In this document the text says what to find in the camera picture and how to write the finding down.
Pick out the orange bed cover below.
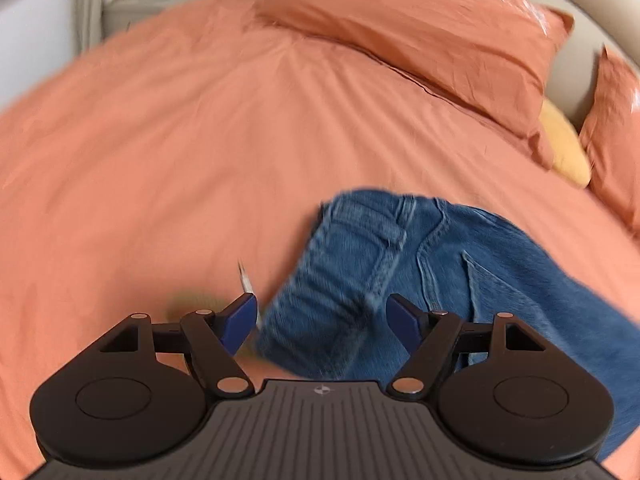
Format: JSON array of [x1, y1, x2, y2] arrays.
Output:
[[0, 0, 640, 480]]

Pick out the beige padded headboard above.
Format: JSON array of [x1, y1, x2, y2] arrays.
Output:
[[515, 0, 640, 133]]

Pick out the orange embroidered pillow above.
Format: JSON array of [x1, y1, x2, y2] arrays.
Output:
[[579, 45, 640, 241], [254, 0, 575, 167]]

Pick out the blue denim pants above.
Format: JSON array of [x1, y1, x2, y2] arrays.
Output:
[[238, 187, 640, 463]]

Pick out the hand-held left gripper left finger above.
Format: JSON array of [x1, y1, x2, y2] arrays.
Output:
[[87, 292, 258, 399]]

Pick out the beige nightstand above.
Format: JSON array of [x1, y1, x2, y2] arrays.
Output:
[[102, 0, 213, 38]]

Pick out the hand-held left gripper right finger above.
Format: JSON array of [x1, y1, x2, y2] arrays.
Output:
[[386, 293, 556, 402]]

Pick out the beige curtain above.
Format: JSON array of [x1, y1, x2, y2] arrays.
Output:
[[77, 0, 118, 58]]

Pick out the yellow pillow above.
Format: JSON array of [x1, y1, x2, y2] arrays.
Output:
[[537, 97, 593, 190]]

